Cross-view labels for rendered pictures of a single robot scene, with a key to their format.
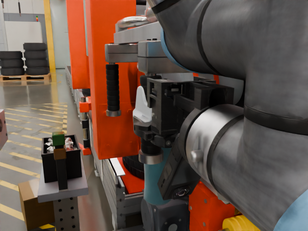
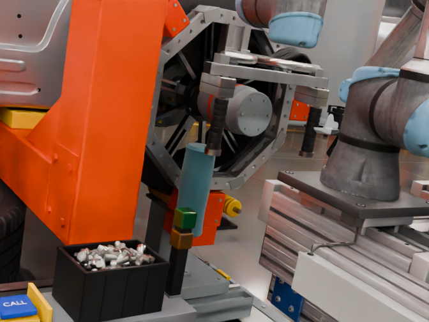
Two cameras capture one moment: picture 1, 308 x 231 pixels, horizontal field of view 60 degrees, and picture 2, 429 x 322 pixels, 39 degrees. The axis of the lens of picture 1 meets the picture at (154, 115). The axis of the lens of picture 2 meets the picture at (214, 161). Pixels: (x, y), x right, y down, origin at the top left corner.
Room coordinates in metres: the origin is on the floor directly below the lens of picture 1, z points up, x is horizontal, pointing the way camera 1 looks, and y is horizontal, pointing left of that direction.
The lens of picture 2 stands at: (1.22, 1.57, 1.07)
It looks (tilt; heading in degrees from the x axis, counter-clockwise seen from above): 12 degrees down; 252
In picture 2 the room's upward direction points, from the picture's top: 10 degrees clockwise
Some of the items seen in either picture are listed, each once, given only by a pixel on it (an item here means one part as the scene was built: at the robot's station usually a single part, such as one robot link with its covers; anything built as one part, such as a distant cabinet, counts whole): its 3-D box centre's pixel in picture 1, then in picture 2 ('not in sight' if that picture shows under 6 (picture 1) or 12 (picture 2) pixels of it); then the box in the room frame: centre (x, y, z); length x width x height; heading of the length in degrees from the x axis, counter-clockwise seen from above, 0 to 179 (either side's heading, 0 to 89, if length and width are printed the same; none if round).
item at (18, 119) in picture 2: not in sight; (27, 116); (1.22, -0.32, 0.70); 0.14 x 0.14 x 0.05; 19
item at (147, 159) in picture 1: (151, 116); (311, 130); (0.44, 0.01, 0.83); 0.04 x 0.04 x 0.16
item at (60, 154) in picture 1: (59, 152); (181, 238); (0.86, 0.32, 0.59); 0.04 x 0.04 x 0.04; 19
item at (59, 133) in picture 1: (58, 138); (185, 218); (0.86, 0.32, 0.64); 0.04 x 0.04 x 0.04; 19
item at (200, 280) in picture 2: not in sight; (164, 243); (0.73, -0.32, 0.32); 0.40 x 0.30 x 0.28; 19
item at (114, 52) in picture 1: (122, 52); (217, 84); (0.77, 0.09, 0.93); 0.09 x 0.05 x 0.05; 109
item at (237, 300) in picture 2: not in sight; (166, 292); (0.69, -0.34, 0.13); 0.50 x 0.36 x 0.10; 19
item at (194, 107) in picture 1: (189, 118); (345, 122); (0.30, -0.04, 0.86); 0.12 x 0.08 x 0.09; 20
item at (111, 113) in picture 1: (112, 88); (217, 124); (0.76, 0.12, 0.83); 0.04 x 0.04 x 0.16
